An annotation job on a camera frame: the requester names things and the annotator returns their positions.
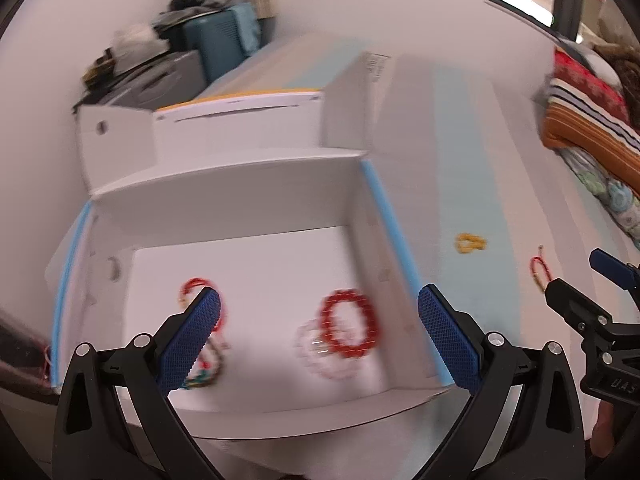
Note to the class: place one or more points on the floral quilt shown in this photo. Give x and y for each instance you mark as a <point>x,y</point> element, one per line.
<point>605,185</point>

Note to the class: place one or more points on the brown patterned blanket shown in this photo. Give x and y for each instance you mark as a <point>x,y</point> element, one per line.
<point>622,55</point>

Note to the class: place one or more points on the teal suitcase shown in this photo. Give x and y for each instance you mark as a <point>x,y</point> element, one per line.
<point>220,42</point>

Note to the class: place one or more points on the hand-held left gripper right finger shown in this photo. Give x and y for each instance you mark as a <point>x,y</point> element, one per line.
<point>447,340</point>

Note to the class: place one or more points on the white and blue cardboard box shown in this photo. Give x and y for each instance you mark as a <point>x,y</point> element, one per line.
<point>250,200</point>

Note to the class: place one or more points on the pile of dark clothes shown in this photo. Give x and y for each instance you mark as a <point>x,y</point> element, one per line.
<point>192,5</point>

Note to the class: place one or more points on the striped red orange pillow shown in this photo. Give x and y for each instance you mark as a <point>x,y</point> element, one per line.
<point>590,105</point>

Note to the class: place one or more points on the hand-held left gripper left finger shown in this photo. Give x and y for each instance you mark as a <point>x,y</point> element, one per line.
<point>192,340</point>

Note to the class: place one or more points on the white bag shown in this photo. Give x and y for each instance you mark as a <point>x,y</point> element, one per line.
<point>137,37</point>

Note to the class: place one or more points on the grey pillow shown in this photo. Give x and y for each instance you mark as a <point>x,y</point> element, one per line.
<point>595,62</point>

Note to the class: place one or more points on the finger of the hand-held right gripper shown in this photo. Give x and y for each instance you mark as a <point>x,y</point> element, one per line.
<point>570,300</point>
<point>612,265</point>

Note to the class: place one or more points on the grey suitcase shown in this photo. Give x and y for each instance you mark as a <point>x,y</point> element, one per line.
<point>160,80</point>

